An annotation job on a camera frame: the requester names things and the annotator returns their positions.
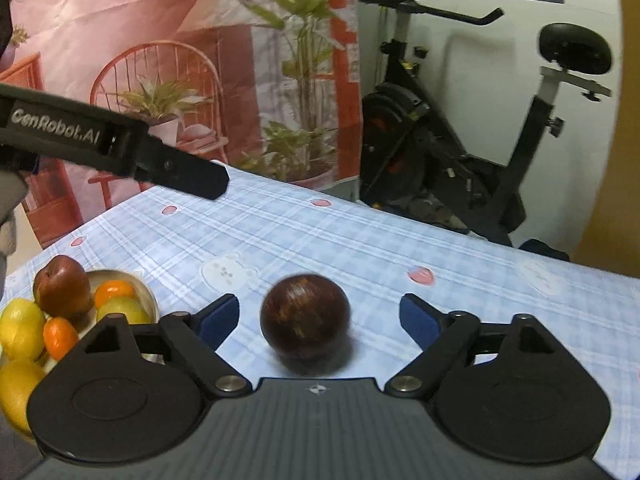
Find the black exercise bike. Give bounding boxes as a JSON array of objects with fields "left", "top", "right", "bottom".
[{"left": 351, "top": 0, "right": 615, "bottom": 261}]

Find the yellow-green apple in bowl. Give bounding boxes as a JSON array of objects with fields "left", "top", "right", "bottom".
[{"left": 96, "top": 296, "right": 152, "bottom": 324}]

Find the wooden door panel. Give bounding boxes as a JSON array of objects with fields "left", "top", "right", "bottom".
[{"left": 569, "top": 0, "right": 640, "bottom": 279}]

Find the small orange in bowl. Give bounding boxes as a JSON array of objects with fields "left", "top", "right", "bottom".
[{"left": 93, "top": 280, "right": 138, "bottom": 309}]

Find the cream fruit bowl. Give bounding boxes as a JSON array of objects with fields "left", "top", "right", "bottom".
[{"left": 0, "top": 268, "right": 162, "bottom": 446}]

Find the grey gloved left hand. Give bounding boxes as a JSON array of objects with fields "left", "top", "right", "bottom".
[{"left": 0, "top": 169, "right": 28, "bottom": 292}]

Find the small orange tangerine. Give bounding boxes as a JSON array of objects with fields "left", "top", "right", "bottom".
[{"left": 42, "top": 318, "right": 80, "bottom": 362}]

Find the pink printed backdrop cloth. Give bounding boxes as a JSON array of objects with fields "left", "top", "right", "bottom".
[{"left": 0, "top": 0, "right": 362, "bottom": 252}]

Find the yellow lemon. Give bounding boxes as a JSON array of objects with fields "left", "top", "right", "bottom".
[
  {"left": 0, "top": 360, "right": 46, "bottom": 438},
  {"left": 1, "top": 298, "right": 46, "bottom": 361}
]

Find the blue plaid tablecloth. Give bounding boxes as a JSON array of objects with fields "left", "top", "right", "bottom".
[{"left": 4, "top": 170, "right": 639, "bottom": 479}]

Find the dark purple passion fruit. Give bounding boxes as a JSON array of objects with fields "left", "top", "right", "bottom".
[{"left": 259, "top": 273, "right": 352, "bottom": 361}]

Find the yellow lemon in bowl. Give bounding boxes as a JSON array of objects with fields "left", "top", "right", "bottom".
[{"left": 1, "top": 298, "right": 46, "bottom": 361}]

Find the red apple in bowl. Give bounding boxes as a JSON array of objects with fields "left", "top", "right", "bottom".
[{"left": 32, "top": 255, "right": 93, "bottom": 321}]

